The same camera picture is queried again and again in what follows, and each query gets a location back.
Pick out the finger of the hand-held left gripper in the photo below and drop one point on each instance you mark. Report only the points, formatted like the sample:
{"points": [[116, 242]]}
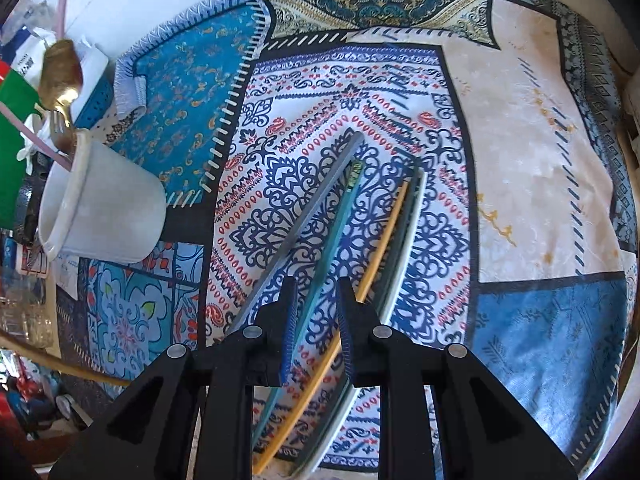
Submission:
{"points": [[97, 95]]}

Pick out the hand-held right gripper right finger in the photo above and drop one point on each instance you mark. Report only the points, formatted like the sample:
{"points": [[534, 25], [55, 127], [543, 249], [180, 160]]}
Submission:
{"points": [[346, 330]]}

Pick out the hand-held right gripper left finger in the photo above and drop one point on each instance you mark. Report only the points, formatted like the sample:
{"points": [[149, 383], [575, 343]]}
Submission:
{"points": [[289, 330]]}

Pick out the gold spoon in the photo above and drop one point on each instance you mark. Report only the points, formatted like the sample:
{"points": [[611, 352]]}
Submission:
{"points": [[61, 72]]}

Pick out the silver fork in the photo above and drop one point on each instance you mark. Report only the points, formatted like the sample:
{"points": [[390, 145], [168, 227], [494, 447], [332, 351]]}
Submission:
{"points": [[59, 132]]}

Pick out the yellow chopstick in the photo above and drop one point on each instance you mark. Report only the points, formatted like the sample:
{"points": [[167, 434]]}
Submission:
{"points": [[370, 275]]}

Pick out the pink chopstick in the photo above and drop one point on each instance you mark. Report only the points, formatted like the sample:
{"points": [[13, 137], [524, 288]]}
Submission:
{"points": [[30, 134], [62, 10]]}

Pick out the teal chopstick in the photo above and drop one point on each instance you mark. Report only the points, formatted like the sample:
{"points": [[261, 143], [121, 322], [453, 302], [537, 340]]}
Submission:
{"points": [[335, 230]]}

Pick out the dark green chopstick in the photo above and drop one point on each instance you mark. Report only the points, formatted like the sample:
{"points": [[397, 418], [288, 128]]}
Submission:
{"points": [[400, 240]]}

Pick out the white chopstick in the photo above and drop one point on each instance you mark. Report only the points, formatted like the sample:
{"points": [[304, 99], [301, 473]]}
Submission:
{"points": [[415, 245]]}

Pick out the grey chopstick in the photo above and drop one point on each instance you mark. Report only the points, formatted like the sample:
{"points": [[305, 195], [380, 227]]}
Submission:
{"points": [[305, 220]]}

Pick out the white utensil cup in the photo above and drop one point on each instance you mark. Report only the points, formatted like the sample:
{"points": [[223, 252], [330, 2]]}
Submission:
{"points": [[110, 210]]}

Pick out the green box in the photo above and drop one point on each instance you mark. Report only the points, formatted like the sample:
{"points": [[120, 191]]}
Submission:
{"points": [[12, 160]]}

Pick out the small glass jar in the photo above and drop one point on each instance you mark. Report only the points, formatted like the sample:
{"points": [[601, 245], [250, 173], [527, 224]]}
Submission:
{"points": [[25, 315]]}

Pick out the patterned blue patchwork mat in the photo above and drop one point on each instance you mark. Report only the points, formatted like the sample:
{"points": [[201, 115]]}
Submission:
{"points": [[525, 135]]}

